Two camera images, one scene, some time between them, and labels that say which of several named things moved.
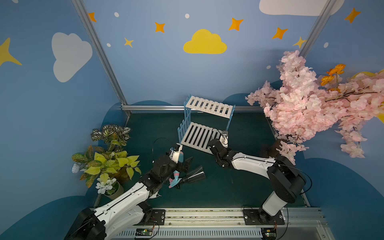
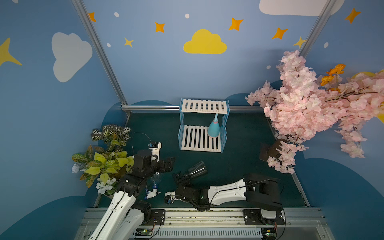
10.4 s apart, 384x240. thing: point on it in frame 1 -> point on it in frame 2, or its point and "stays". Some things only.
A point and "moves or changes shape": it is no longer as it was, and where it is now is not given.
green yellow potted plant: (105, 165) stays
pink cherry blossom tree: (301, 111) stays
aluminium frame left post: (81, 9) stays
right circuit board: (269, 233) stays
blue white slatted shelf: (197, 136) moves or changes shape
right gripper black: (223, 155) -> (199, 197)
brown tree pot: (270, 149) stays
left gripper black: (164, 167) -> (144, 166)
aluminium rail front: (229, 224) stays
